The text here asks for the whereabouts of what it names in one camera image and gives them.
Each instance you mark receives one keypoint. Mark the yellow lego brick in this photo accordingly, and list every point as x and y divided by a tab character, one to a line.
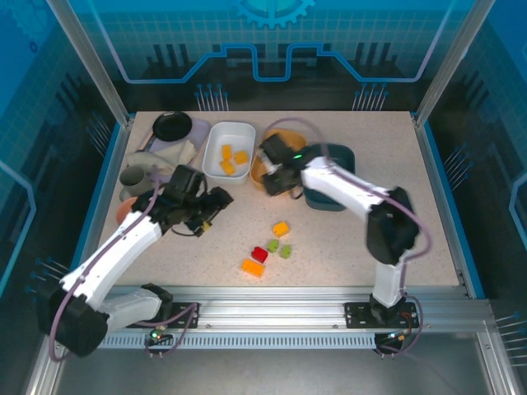
226	151
241	157
281	229
227	167

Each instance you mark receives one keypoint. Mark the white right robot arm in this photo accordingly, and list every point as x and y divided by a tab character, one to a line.
341	185

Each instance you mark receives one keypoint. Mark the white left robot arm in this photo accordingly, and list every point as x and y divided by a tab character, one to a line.
119	247

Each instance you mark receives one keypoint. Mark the orange container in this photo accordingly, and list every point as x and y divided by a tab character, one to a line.
290	138

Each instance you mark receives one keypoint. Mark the teal container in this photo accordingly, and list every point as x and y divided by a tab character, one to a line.
329	204

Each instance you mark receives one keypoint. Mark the orange ball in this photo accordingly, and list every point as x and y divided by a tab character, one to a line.
123	212

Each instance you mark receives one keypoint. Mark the beige cloth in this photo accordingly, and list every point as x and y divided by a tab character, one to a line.
181	154

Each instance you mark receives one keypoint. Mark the gray mug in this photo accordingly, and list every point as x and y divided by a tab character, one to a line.
131	177

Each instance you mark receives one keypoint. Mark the white rectangular container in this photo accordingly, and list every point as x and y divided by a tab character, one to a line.
230	133

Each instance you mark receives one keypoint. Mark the red lego brick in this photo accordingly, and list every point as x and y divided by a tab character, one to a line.
259	255

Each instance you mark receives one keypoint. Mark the green lego brick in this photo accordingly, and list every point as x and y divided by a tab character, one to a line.
272	246
285	251

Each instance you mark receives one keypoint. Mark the lavender tray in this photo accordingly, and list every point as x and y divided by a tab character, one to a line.
201	129

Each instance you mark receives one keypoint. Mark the orange lego brick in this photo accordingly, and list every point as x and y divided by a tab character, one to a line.
253	267

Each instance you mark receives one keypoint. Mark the black round pan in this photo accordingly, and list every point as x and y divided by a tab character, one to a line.
172	125

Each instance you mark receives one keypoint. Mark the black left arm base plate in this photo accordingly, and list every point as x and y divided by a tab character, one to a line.
183	314

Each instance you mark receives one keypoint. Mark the aluminium mounting rail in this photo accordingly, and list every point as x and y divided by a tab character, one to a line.
267	312

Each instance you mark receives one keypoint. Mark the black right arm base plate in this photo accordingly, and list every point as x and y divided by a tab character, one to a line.
358	314

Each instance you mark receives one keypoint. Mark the aluminium frame post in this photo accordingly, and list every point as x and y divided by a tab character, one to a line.
88	61
453	61

